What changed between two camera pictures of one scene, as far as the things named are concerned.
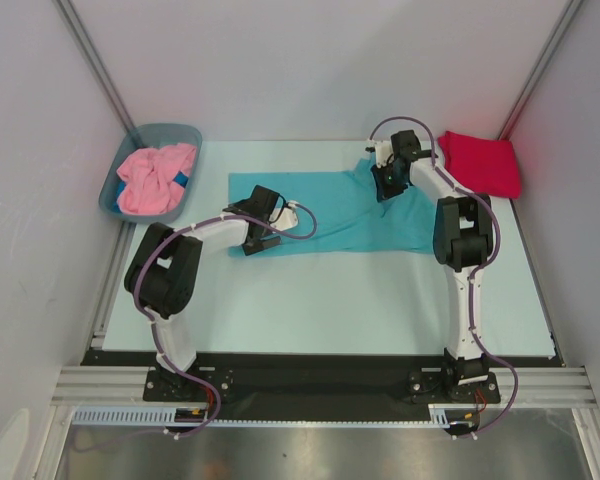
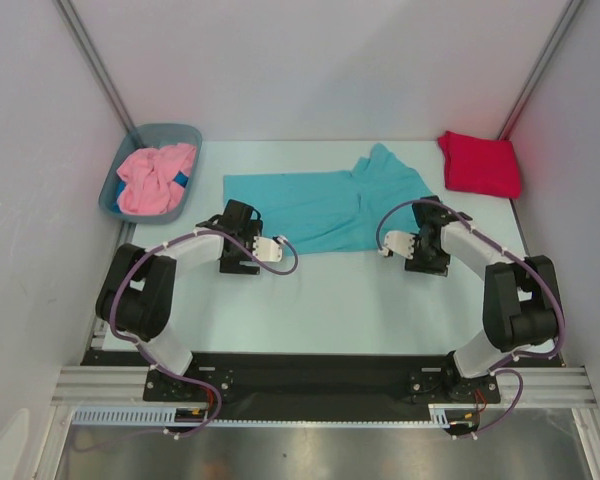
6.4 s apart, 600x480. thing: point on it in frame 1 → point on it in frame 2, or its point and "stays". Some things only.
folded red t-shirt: (488, 166) stays
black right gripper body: (389, 185) → (427, 265)
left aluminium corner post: (71, 18) stays
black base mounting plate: (322, 377) stays
